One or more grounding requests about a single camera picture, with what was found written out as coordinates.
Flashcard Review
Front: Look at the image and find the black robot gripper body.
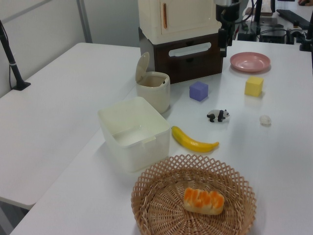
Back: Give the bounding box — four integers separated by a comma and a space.
214, 3, 241, 26

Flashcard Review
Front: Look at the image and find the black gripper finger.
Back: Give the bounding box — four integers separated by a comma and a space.
226, 23, 234, 47
218, 28, 227, 58

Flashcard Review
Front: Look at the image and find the beige mini trash can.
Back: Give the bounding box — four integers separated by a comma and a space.
135, 51, 171, 115

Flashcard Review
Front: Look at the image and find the pink plastic plate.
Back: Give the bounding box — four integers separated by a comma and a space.
229, 52, 272, 73

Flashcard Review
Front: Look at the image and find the dark wooden drawer box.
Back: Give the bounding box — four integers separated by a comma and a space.
138, 26, 224, 85

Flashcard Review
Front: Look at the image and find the black electronics box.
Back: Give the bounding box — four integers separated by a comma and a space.
236, 22, 287, 44

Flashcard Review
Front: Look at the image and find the cream plastic storage box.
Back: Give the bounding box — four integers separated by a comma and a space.
137, 0, 223, 45

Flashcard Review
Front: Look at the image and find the yellow foam cube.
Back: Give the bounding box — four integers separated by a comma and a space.
245, 76, 264, 97

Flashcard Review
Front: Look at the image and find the purple foam cube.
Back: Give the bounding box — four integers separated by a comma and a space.
189, 81, 209, 102

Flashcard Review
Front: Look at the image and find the black keyboard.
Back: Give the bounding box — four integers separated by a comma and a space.
276, 9, 311, 28

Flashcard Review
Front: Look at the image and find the panda toy figure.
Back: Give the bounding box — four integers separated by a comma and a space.
206, 109, 231, 123

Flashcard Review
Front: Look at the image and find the black clamp stand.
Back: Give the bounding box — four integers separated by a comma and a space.
296, 23, 313, 51

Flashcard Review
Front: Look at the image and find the yellow toy banana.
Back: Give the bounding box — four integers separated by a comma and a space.
171, 125, 220, 153

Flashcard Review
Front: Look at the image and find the white open plastic container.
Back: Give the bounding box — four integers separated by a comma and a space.
97, 96, 172, 173

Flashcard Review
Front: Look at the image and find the orange glazed toy bread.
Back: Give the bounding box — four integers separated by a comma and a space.
183, 187, 225, 215

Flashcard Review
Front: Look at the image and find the woven wicker basket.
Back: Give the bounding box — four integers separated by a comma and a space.
131, 154, 257, 235

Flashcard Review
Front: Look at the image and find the black camera stand pole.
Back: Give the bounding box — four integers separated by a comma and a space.
0, 19, 32, 92

